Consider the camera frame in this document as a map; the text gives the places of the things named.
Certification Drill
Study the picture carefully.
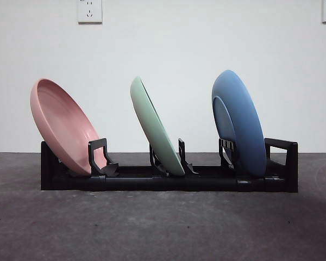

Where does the green round plate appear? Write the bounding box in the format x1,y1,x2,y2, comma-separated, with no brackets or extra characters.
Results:
130,76,186,176

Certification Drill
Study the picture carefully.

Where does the blue round plate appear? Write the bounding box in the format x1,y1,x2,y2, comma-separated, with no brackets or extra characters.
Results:
211,69,267,180

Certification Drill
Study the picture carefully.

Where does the pink round plate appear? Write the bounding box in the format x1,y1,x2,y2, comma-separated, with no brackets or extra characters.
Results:
29,78,110,175

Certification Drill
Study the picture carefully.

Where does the black plastic dish rack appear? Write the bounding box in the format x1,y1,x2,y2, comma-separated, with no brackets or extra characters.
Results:
40,137,299,194

